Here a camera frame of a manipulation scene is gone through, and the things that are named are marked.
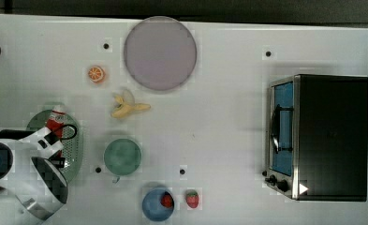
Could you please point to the purple round plate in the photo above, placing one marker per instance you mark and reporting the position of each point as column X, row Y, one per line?
column 160, row 53

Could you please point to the yellow banana peel toy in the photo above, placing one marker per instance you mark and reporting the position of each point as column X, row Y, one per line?
column 126, row 105

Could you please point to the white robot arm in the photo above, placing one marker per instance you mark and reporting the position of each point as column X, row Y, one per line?
column 32, row 188

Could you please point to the strawberry toy in cup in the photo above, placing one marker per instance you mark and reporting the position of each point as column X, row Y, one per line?
column 166, row 200

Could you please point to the green cup with handle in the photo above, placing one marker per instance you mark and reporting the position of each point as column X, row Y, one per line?
column 122, row 157

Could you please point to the red felt ketchup bottle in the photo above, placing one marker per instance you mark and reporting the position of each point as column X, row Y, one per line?
column 55, row 124

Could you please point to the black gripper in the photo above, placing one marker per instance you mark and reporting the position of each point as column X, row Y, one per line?
column 46, row 144

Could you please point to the strawberry toy on table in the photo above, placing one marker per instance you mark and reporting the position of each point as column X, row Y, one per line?
column 192, row 198

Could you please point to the blue cup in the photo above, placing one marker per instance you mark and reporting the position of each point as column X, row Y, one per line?
column 153, row 209

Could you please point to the orange slice toy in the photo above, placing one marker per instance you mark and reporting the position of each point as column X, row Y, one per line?
column 96, row 74

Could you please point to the toaster oven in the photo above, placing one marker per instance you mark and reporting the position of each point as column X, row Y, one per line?
column 317, row 138

